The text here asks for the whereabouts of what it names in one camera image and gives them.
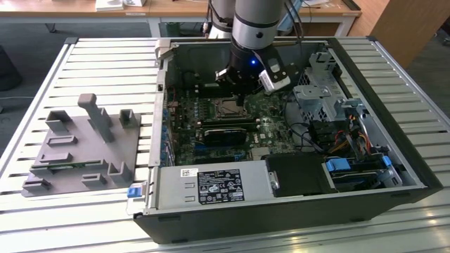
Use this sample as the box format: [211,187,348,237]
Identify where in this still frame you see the silver CPU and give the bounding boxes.
[221,101,241,114]

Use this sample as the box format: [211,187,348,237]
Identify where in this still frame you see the CPU socket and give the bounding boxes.
[213,97,249,119]

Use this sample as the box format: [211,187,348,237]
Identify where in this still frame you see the green RAM stick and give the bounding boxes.
[47,161,103,171]
[201,118,258,129]

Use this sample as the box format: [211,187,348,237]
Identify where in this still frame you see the green motherboard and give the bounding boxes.
[165,84,300,167]

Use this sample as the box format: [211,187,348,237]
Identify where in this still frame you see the silver metal drive cage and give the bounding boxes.
[293,51,364,124]

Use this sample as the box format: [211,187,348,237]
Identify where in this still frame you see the graphics card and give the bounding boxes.
[202,127,249,148]

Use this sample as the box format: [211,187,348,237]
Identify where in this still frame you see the pale blue teach pendant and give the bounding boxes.
[281,0,304,35]

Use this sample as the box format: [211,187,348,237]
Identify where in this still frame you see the silver heat sink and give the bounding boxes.
[252,147,270,160]

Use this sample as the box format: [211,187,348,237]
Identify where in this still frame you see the white paper sheets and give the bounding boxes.
[302,0,338,8]

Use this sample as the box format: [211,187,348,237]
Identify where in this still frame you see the blue disk carrier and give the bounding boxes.
[325,157,352,173]

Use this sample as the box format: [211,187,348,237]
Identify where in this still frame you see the silver power supply unit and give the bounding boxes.
[143,161,281,215]

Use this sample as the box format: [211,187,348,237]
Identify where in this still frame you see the white cardboard box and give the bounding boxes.
[95,0,126,12]

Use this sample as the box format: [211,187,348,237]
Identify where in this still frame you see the wooden cabinet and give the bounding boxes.
[348,0,450,68]

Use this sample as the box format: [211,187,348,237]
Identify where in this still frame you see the hard disk drive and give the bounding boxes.
[330,168,385,193]

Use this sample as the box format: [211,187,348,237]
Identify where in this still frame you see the grey parts rack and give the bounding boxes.
[20,93,142,198]

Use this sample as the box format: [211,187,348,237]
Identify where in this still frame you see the wooden desk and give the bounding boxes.
[0,0,364,37]

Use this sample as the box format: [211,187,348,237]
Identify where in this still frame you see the black PC case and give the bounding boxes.
[133,35,445,245]

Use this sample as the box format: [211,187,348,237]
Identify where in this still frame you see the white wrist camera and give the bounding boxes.
[258,56,293,93]

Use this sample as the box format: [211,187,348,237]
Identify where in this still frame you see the yellow power wire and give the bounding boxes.
[330,139,353,156]

